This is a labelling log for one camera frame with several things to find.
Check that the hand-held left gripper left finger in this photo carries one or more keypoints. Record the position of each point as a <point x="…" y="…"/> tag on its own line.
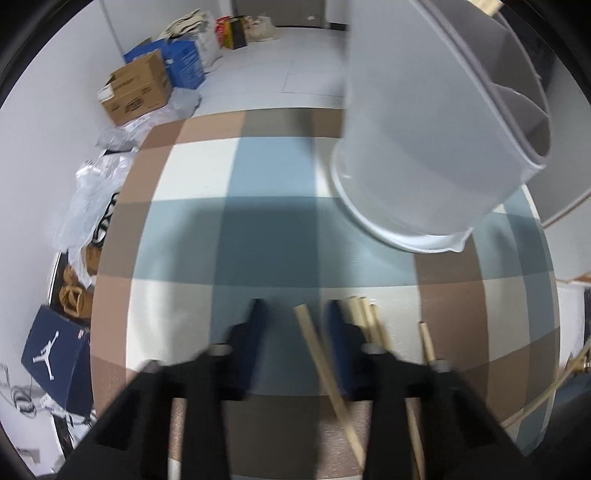
<point x="254" y="337"/>

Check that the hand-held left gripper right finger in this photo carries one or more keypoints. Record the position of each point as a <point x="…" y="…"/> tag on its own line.
<point x="339" y="341"/>

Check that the single wooden chopstick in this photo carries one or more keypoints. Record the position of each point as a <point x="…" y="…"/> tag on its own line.
<point x="323" y="369"/>

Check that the bundle of wooden chopsticks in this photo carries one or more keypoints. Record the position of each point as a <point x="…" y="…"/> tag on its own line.
<point x="364" y="318"/>

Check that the white plastic utensil holder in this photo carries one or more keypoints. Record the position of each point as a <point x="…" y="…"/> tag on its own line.
<point x="415" y="138"/>

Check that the plaid tablecloth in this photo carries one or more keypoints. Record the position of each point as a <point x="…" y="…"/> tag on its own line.
<point x="194" y="240"/>

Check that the brown boot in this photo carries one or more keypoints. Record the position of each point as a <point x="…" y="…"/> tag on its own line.
<point x="93" y="258"/>

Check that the black and white sneaker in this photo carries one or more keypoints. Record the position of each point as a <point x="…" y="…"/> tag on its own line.
<point x="108" y="214"/>

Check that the navy shoe box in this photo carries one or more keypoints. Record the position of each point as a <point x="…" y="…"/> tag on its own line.
<point x="51" y="355"/>

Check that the clear plastic bag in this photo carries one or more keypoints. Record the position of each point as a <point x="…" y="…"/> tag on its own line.
<point x="87" y="198"/>

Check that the brown cardboard box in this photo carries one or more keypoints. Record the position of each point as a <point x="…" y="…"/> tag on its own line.
<point x="138" y="87"/>

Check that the blue cardboard box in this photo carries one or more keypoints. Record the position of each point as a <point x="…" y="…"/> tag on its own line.
<point x="187" y="62"/>

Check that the black paper bag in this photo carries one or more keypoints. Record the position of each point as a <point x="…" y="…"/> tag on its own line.
<point x="237" y="32"/>

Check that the beige tote bag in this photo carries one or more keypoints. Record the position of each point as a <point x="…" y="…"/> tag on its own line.
<point x="261" y="28"/>

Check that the red and yellow bag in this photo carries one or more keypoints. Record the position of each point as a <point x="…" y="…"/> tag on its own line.
<point x="222" y="30"/>

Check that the grey door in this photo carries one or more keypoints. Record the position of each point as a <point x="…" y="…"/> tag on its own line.
<point x="277" y="11"/>

